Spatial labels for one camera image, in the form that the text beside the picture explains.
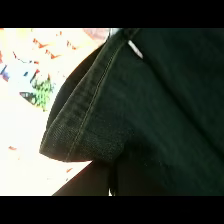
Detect dark blue jeans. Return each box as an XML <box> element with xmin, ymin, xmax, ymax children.
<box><xmin>39</xmin><ymin>27</ymin><xmax>224</xmax><ymax>197</ymax></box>

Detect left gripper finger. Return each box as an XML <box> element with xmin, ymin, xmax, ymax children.
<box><xmin>52</xmin><ymin>160</ymin><xmax>114</xmax><ymax>197</ymax></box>

